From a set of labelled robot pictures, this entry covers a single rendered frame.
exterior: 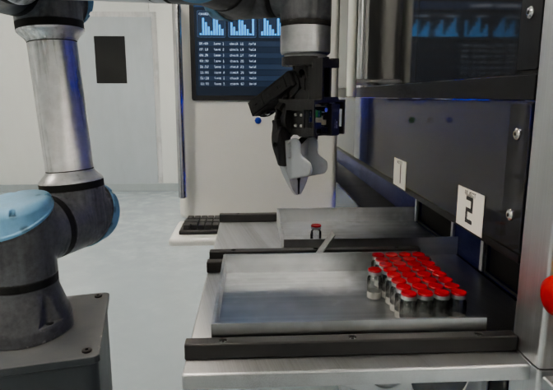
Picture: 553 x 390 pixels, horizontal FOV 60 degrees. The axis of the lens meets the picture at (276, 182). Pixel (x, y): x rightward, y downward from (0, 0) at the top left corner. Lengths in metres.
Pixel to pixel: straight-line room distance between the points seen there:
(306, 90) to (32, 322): 0.57
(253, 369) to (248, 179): 0.99
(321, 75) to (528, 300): 0.39
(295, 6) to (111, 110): 5.62
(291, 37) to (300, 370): 0.44
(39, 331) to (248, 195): 0.83
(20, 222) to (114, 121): 5.45
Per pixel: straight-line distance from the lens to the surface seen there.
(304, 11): 0.72
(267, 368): 0.59
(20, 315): 0.89
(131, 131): 6.23
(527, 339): 0.66
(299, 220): 1.18
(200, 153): 1.51
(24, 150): 6.69
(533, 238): 0.62
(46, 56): 0.96
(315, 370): 0.59
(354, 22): 1.29
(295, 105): 0.71
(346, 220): 1.20
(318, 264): 0.86
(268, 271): 0.86
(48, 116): 0.96
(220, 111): 1.50
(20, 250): 0.86
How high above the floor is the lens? 1.19
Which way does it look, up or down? 10 degrees down
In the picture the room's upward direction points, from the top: straight up
